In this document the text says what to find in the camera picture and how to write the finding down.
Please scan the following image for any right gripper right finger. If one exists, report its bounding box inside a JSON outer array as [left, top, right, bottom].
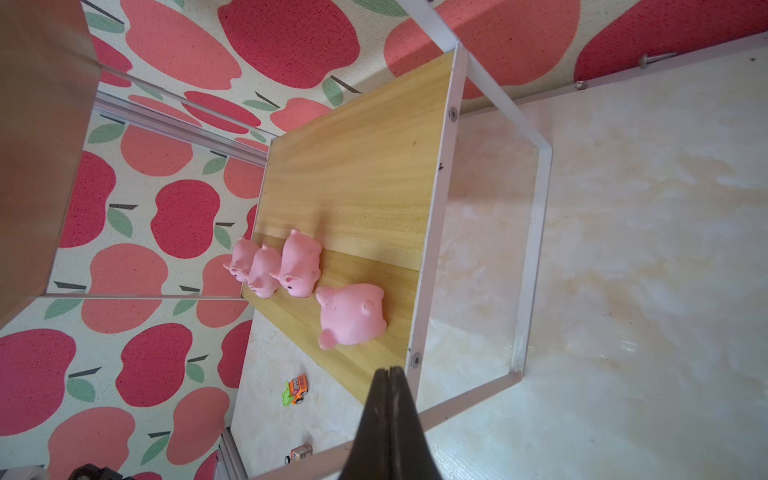
[[389, 366, 442, 480]]

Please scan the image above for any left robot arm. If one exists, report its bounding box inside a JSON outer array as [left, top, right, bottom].
[[68, 464, 134, 480]]

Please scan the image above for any wooden two-tier shelf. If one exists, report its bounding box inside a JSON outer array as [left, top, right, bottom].
[[0, 0, 554, 480]]

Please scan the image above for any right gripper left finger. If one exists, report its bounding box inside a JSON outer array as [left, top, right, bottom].
[[339, 369, 391, 480]]

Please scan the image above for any pink pig toy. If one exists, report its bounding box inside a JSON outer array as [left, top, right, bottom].
[[223, 237, 259, 283], [246, 245, 282, 299], [315, 284, 388, 350], [270, 229, 323, 298]]

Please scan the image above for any left aluminium frame post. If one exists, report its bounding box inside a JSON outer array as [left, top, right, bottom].
[[93, 63, 276, 167]]

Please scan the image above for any green orange dump truck toy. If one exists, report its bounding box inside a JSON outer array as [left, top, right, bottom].
[[282, 374, 309, 406]]

